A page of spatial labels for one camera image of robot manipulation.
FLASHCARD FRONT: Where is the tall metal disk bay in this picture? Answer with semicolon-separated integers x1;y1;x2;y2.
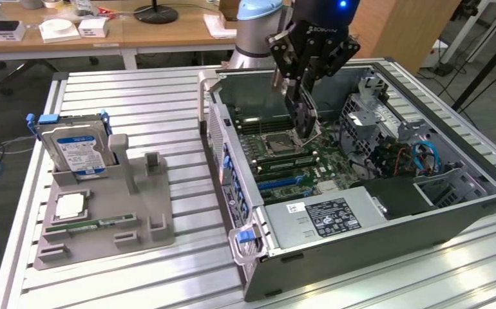
341;92;405;144

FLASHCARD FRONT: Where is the brown cardboard box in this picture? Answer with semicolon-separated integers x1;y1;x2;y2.
218;0;244;23

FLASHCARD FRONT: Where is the green RAM stick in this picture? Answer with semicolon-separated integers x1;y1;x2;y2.
44;214;136;233

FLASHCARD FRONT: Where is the black office chair base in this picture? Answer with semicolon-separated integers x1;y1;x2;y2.
0;59;61;97

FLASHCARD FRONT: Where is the hard disk in blue caddy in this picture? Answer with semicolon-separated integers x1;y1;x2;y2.
23;108;116;181

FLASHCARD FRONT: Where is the grey power supply unit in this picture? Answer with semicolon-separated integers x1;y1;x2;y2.
259;186;392;251

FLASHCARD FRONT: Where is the blue case latch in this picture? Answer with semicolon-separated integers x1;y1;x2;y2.
235;230;261;246

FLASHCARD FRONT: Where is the black installed RAM stick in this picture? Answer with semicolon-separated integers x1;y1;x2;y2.
255;157;319;173
251;149;319;165
238;114;291;127

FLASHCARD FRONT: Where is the silver CPU chip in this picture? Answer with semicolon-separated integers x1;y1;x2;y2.
55;194;91;220

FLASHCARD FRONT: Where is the low metal disk bay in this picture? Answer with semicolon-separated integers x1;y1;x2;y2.
413;167;492;209

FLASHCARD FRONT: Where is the blue data wire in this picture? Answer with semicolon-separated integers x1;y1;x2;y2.
410;140;444;177

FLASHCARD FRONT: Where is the black power strip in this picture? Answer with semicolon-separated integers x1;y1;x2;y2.
434;62;458;77

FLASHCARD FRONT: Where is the small white labelled box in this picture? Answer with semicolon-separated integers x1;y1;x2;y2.
77;17;109;39

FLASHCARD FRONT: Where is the black open PC case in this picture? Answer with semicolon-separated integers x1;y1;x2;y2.
196;62;496;303

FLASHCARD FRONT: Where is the wooden desk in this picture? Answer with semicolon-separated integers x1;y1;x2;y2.
0;0;359;62

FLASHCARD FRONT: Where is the black graphics card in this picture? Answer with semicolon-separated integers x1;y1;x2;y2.
270;68;322;143

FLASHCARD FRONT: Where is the stack of papers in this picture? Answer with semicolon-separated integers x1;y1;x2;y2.
203;12;239;40

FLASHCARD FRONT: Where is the CPU socket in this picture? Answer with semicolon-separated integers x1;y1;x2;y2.
259;130;307;157

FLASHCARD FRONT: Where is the clear plastic bag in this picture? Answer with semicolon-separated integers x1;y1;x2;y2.
71;0;116;19

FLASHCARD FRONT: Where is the metal socket cover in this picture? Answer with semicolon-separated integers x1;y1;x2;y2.
301;126;325;146

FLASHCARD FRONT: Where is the white box with black top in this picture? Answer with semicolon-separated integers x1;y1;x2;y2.
0;19;28;42

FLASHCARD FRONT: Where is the silver chipset heatsink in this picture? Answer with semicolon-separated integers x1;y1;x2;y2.
315;180;343;194

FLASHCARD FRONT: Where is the black lamp base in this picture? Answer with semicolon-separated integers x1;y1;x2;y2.
134;0;179;25

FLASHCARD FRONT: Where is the white table frame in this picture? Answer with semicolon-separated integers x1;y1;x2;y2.
438;0;496;88

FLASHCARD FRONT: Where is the white round-topped block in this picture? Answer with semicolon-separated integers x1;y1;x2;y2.
39;18;81;44

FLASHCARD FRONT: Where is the green motherboard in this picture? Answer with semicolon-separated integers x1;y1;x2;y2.
228;108;365;203

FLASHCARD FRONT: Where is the grey parts rack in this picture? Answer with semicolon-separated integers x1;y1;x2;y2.
32;133;176;272

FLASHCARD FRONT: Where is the wooden cabinet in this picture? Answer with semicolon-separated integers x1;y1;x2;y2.
345;0;464;69

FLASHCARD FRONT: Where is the blue expansion slot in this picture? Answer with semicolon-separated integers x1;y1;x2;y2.
255;175;307;191

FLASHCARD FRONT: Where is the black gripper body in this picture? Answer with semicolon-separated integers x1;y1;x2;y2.
291;0;363;61

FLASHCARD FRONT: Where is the white floor cable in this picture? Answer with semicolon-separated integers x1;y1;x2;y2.
0;135;37;155

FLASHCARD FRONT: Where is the black slanted pole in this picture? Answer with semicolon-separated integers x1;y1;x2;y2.
450;25;496;112

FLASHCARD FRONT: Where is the red wire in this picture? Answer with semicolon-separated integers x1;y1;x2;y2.
394;144;408;173

